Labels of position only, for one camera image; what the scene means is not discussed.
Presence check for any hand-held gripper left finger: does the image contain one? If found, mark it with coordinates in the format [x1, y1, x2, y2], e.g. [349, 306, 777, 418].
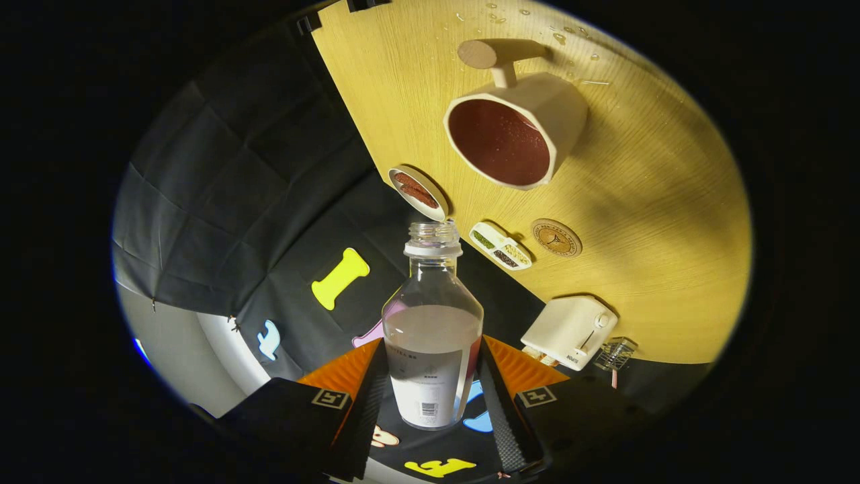
[218, 338, 389, 481]

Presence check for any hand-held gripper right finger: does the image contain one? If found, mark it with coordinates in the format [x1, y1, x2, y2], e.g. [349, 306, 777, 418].
[474, 336, 646, 475]

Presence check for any clear plastic juice bottle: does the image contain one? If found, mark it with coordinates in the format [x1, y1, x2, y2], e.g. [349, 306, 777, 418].
[382, 220, 484, 431]

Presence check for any round wooden coaster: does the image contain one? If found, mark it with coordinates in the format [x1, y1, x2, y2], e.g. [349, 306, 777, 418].
[531, 218, 583, 259]

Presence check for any cream cup with wooden handle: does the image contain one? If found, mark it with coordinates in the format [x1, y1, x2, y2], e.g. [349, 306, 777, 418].
[443, 38, 589, 192]

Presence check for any white toaster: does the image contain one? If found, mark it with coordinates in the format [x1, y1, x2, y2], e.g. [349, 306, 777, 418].
[521, 296, 618, 372]

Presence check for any white divided seed dish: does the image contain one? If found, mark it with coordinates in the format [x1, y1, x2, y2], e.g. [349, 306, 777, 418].
[469, 222, 533, 272]

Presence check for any white round plate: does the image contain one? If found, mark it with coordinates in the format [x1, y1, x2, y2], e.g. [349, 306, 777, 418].
[388, 165, 449, 223]

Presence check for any wooden table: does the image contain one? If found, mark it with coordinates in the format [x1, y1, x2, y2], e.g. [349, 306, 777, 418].
[310, 0, 753, 365]

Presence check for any black backdrop cloth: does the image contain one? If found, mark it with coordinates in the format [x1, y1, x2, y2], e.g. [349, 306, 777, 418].
[113, 13, 713, 484]

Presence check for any small wire basket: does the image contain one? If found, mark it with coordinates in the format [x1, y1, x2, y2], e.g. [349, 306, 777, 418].
[593, 337, 638, 372]

